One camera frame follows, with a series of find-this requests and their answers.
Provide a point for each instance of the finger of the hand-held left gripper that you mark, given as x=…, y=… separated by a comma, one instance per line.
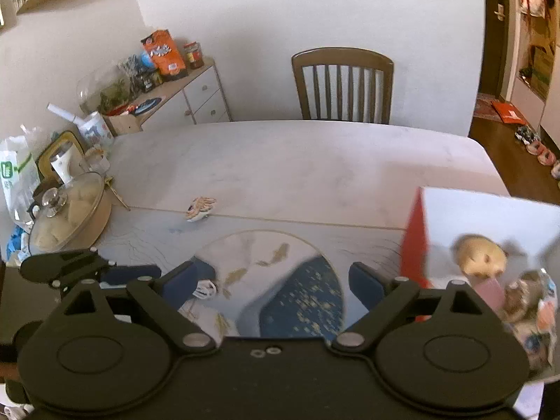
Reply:
x=131, y=272

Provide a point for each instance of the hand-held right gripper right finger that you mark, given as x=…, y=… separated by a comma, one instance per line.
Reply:
x=365, y=286

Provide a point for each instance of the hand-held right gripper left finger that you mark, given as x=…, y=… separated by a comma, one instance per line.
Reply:
x=179, y=284

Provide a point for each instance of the red cardboard box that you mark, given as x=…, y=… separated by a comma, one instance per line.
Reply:
x=415, y=245

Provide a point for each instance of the pink card tag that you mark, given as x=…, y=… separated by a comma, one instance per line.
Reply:
x=490, y=292

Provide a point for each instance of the silver foil snack packet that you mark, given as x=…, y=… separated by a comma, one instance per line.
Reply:
x=523, y=291

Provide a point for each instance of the white printed desktop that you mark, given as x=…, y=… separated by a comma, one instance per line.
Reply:
x=306, y=170

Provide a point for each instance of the small white striped trinket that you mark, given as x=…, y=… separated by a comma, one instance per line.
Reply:
x=204, y=289

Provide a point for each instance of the blue plastic bag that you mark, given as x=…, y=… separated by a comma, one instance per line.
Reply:
x=17, y=243

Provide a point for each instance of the beige pot with glass lid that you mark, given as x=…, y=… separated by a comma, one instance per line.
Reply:
x=74, y=214

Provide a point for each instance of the gold spoon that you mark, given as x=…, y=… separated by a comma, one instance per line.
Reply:
x=118, y=194

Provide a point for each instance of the white green plastic bag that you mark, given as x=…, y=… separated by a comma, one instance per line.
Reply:
x=17, y=175

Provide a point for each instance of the white small appliance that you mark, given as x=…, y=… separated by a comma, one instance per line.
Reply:
x=63, y=164

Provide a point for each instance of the clear drinking glass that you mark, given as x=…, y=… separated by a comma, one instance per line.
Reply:
x=96, y=159

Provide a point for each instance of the yellow tray with dark rim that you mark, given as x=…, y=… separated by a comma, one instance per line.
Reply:
x=48, y=153

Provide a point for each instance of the white printed mug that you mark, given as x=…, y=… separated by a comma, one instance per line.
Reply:
x=96, y=131

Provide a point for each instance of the small cardboard box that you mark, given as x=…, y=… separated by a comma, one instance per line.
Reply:
x=124, y=123

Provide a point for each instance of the white tube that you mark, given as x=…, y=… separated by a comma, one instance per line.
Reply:
x=65, y=113

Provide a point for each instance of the round blue plate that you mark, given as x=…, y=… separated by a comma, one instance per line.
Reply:
x=146, y=106

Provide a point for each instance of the glass terrarium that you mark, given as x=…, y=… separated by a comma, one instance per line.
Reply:
x=105, y=89

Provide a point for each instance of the dark glass jar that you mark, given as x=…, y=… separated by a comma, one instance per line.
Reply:
x=151, y=81

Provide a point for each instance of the white sideboard with wooden top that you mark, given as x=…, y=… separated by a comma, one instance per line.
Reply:
x=205, y=92

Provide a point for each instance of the small blue packet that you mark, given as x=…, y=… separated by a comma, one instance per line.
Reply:
x=148, y=60

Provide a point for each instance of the red patterned rug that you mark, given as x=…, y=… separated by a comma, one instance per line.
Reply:
x=483, y=107

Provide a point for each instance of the dark cloth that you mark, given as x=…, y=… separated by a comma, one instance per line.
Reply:
x=552, y=402

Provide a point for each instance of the orange snack bag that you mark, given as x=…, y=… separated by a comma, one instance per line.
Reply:
x=164, y=54

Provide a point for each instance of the colourful shoe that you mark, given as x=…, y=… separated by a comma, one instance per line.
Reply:
x=547, y=156
x=527, y=133
x=537, y=148
x=555, y=170

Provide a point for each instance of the orange flat parcel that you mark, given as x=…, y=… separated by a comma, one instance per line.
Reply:
x=508, y=113

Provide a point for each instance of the red lidded jar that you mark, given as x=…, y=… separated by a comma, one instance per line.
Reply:
x=193, y=54

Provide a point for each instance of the brown wooden chair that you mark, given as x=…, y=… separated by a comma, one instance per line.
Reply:
x=341, y=59

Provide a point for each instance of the white open shelf unit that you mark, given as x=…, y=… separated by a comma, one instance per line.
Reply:
x=527, y=96

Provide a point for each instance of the cardboard box with green print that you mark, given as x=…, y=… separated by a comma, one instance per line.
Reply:
x=542, y=68

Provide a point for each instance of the dark brown door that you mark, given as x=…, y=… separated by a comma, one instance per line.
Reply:
x=496, y=30

